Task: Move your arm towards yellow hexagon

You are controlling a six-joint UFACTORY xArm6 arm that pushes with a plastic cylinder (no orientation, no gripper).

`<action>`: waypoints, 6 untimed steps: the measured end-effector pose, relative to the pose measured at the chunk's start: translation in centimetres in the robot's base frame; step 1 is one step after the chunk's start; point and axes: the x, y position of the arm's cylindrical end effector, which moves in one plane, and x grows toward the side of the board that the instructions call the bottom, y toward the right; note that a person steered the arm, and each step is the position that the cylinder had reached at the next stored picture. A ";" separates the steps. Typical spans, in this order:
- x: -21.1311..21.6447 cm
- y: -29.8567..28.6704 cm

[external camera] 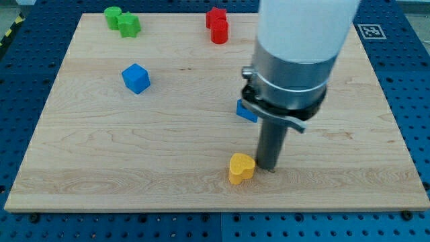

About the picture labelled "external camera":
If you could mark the red cylinder block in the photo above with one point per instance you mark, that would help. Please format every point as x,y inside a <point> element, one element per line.
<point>219,31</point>

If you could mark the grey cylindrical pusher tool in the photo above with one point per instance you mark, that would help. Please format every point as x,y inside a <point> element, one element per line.
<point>271,140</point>

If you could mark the green cylinder block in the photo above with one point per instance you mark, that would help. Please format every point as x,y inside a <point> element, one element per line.
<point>111,14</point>

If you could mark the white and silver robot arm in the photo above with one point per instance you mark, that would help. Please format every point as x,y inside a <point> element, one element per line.
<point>297,44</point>

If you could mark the blue block behind arm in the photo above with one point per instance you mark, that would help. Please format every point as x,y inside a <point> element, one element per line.
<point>245,113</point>

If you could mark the blue cube block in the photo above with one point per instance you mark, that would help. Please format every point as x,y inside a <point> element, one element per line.
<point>136,78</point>

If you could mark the wooden board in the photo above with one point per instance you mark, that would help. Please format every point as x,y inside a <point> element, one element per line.
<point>99,147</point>

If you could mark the black and white fiducial tag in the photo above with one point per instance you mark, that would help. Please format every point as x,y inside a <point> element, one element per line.
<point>371,31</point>

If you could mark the red star block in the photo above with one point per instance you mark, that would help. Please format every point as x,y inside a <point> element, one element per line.
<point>214,14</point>

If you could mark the green star block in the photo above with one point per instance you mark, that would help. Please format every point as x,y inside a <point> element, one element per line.
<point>128,25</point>

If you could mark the yellow heart block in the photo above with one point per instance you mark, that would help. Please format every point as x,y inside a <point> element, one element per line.
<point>241,166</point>

